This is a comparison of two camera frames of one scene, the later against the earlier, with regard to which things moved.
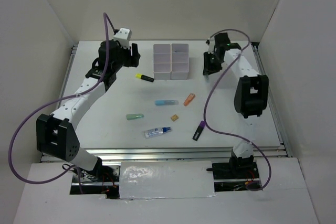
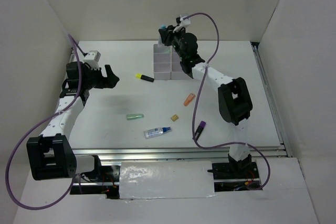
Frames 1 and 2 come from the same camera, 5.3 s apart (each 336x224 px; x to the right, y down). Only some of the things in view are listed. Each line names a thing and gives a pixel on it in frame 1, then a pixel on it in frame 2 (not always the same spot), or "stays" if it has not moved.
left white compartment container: [162, 62] stays
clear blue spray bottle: [149, 133] stays
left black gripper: [133, 61] to [109, 82]
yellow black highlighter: [140, 76] stays
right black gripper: [208, 67] to [167, 34]
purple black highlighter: [198, 130] stays
